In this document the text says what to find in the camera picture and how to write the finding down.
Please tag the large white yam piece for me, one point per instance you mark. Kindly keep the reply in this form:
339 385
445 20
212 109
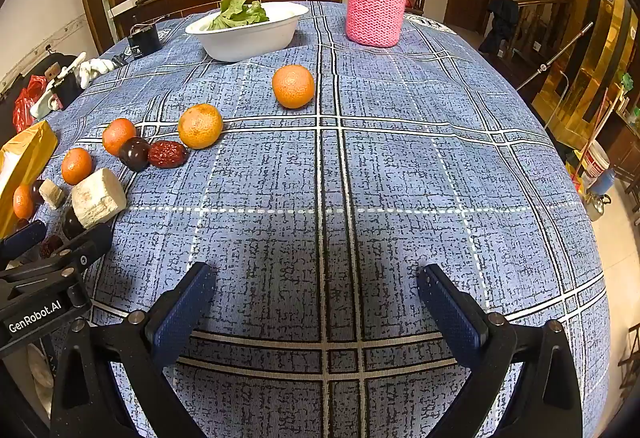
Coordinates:
98 198

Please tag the red plastic bag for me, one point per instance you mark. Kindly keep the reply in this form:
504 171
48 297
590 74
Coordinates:
25 100

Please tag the white hand tool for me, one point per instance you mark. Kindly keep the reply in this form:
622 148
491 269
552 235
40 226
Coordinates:
50 93

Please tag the metal pole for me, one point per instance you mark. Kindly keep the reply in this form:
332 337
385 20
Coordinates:
555 55

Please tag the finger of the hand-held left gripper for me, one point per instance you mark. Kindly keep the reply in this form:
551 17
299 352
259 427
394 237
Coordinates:
80 253
22 238

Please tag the red date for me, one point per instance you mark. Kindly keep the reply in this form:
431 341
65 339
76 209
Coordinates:
50 245
167 153

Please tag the dark figure statue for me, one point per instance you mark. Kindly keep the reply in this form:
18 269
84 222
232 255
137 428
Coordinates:
502 18

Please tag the small white yam piece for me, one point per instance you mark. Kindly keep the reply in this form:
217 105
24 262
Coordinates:
52 193

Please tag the wooden stair railing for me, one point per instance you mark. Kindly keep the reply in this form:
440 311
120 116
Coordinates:
545 23

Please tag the tangerine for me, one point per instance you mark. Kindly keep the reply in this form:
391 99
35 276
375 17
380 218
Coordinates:
119 136
200 126
77 166
22 201
293 86

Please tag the blue plaid tablecloth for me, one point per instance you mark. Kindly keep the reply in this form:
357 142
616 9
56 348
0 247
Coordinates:
400 168

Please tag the black sofa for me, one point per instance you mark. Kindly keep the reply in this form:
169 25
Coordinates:
10 83

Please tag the white bucket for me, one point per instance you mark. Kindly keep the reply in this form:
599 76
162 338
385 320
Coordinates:
595 163

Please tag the white bowl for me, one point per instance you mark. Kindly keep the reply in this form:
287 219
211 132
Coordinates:
250 43

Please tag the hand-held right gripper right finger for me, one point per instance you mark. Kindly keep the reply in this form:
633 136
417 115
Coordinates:
450 313

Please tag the dark plum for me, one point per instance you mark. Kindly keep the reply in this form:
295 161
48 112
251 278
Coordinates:
72 223
134 154
36 190

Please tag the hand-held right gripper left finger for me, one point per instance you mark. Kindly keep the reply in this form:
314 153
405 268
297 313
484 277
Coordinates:
182 313

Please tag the green lettuce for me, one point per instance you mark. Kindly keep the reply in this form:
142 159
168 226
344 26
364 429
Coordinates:
235 13

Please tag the yellow-rimmed white tray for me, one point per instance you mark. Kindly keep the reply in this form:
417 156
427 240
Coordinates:
25 153

